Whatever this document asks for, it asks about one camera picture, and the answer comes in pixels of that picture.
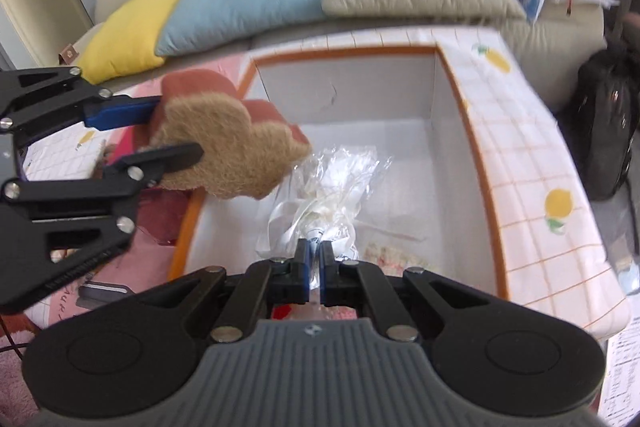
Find pink printed blanket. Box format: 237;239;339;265
20;52;257;324

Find black backpack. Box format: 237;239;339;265
570;42;640;202

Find white printed paper sheet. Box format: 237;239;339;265
599;311;640;424

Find pink fluffy rug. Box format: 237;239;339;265
0;326;38;410

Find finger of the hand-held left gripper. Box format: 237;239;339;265
0;67;162;152
0;143;204;269

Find pale floral fabric packet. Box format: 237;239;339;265
359;239;432;270

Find clear plastic bag white contents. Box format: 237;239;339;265
255;146;394;269

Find white storage box orange trim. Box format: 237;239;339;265
170;27;632;344

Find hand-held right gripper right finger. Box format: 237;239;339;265
319;241;493;343

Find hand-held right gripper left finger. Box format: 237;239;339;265
150;239;312;344

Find yellow pillow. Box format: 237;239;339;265
80;0;193;85

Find brown and red plush toy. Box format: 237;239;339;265
137;72;313;201

